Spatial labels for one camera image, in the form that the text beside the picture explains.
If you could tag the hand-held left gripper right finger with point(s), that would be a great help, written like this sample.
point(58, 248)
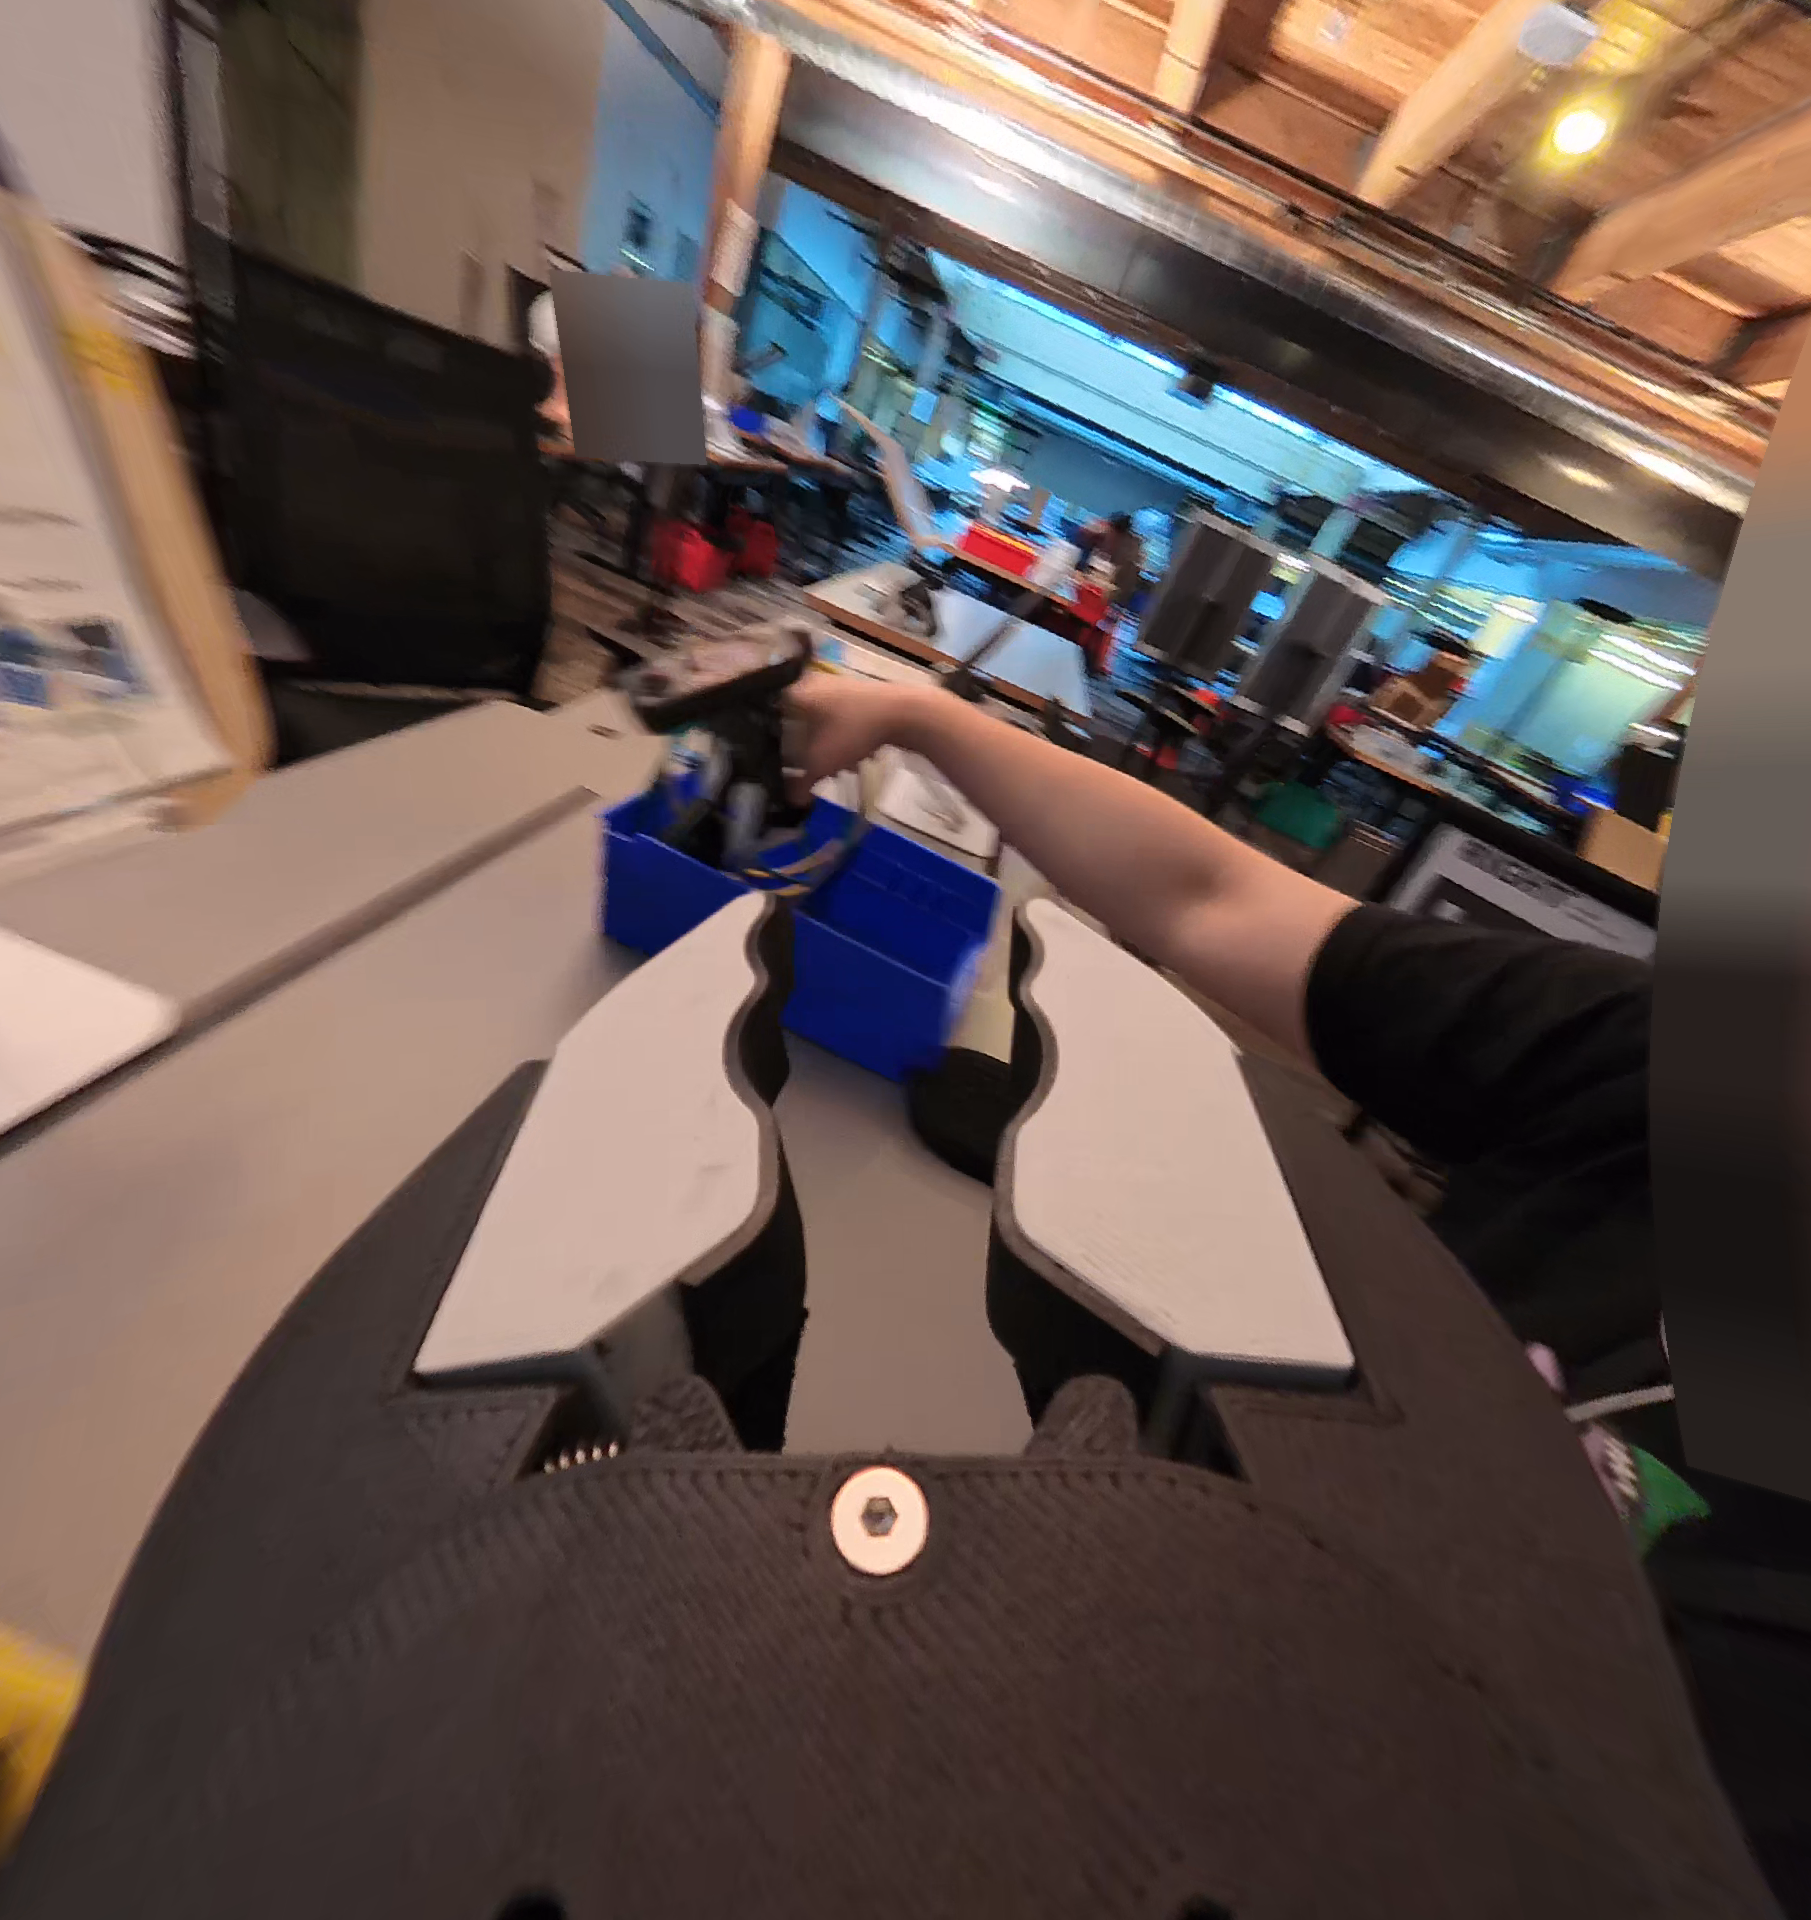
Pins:
point(1159, 1168)

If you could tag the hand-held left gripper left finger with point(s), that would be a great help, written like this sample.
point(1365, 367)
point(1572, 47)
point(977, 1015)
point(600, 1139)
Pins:
point(621, 1154)

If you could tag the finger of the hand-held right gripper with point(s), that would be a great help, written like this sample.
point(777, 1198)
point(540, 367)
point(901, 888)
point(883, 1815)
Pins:
point(746, 825)

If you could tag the blue plastic bin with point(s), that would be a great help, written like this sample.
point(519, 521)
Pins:
point(875, 974)

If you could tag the person's right forearm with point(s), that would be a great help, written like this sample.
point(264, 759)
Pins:
point(1085, 841)

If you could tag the person's right hand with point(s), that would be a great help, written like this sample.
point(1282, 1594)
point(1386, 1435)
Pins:
point(836, 743)

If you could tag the red storage bin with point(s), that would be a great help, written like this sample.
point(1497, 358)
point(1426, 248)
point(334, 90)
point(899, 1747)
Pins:
point(693, 557)

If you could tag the person's black t-shirt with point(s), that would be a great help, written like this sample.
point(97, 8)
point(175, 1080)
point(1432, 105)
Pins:
point(1490, 1034)

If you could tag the black mesh office chair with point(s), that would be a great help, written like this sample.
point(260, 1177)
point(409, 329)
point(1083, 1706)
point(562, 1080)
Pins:
point(380, 496)

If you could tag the grey panel on stand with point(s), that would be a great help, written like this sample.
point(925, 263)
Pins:
point(1319, 641)
point(1203, 583)

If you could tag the instruction poster stand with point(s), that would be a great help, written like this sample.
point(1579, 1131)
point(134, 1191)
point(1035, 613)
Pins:
point(33, 674)

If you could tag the ceiling lamp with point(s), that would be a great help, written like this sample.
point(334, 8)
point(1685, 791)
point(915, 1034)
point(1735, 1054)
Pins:
point(1580, 130)

